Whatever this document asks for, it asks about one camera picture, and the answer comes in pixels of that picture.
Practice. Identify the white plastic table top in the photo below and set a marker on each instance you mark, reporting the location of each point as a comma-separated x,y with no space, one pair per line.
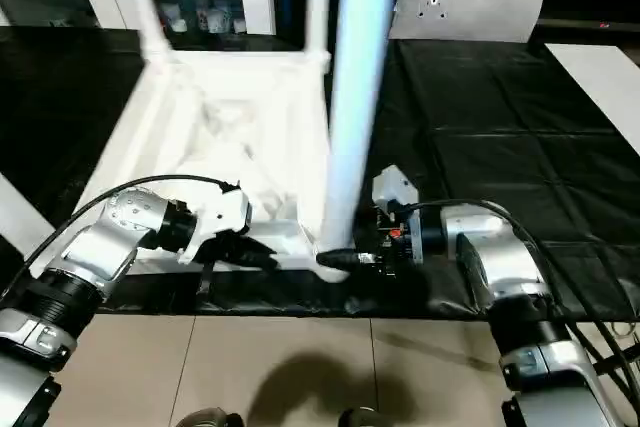
280,112

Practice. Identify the white plastic table leg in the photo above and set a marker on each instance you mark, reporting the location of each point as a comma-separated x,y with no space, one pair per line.
317,7
142,7
20,217
355,97

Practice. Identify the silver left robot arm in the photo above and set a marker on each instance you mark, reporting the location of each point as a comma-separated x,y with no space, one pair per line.
100,247

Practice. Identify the dark right robot foot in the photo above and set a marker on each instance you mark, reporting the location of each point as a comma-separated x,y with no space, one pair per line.
362,419

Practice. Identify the dark robot foot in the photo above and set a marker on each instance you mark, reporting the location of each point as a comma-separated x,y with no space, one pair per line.
210,419
362,419

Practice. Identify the black work mat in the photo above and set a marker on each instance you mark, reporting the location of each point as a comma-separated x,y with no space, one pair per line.
500,122

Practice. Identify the dark left robot foot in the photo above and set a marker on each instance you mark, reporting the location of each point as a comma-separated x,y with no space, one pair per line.
210,419

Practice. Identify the black bar with red mark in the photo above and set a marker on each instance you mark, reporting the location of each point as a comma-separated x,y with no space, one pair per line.
590,25

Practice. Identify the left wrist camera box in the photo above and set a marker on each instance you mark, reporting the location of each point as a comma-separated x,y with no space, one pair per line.
220,212

